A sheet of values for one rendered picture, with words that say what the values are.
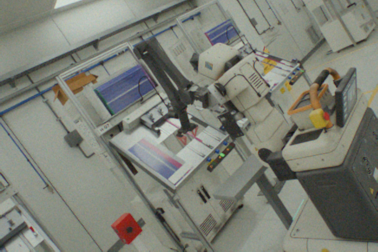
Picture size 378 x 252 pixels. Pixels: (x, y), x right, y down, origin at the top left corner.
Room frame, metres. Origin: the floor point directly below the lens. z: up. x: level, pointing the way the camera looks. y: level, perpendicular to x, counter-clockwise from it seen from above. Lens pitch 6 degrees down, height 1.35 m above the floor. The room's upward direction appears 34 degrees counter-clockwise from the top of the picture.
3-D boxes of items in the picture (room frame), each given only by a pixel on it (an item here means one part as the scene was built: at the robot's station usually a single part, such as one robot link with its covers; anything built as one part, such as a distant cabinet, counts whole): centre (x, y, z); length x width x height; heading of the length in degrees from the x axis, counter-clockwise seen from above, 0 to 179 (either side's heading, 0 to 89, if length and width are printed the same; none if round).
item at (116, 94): (2.65, 0.38, 1.52); 0.51 x 0.13 x 0.27; 126
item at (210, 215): (2.72, 0.50, 0.31); 0.70 x 0.65 x 0.62; 126
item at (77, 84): (2.83, 0.64, 1.82); 0.68 x 0.30 x 0.20; 126
